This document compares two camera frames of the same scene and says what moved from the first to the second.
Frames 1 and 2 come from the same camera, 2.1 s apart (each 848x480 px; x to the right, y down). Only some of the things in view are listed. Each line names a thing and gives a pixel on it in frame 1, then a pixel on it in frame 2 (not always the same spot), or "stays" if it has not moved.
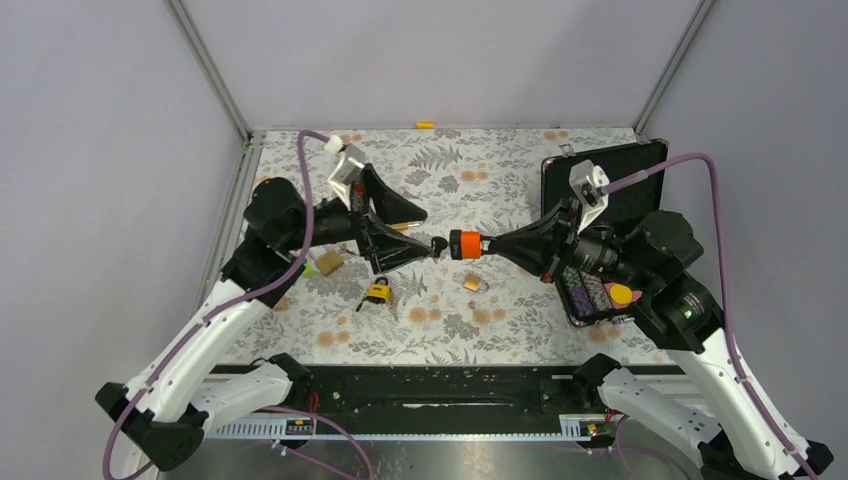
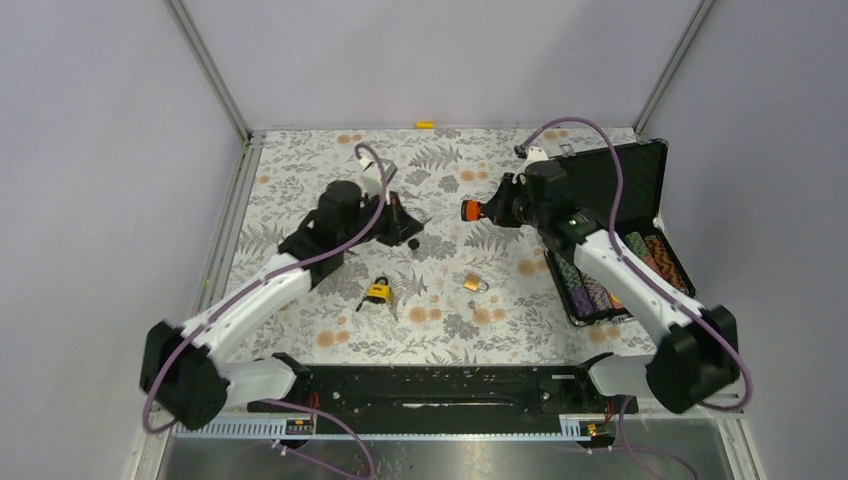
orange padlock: x=467 y=244 to x=471 y=210
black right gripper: x=545 y=242 to x=497 y=208
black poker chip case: x=584 y=297 stays
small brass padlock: x=473 y=282 stays
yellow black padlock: x=379 y=291 stays
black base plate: x=446 y=399 stays
